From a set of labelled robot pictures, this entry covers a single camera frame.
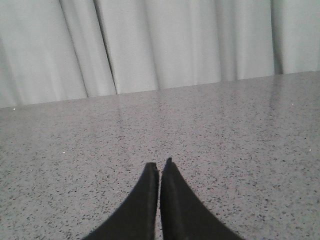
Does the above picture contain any light grey curtain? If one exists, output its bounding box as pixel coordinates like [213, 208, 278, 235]
[0, 0, 320, 107]

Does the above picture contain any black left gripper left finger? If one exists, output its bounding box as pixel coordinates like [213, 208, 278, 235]
[84, 162, 159, 240]

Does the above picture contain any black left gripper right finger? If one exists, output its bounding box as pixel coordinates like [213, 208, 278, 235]
[160, 157, 241, 240]

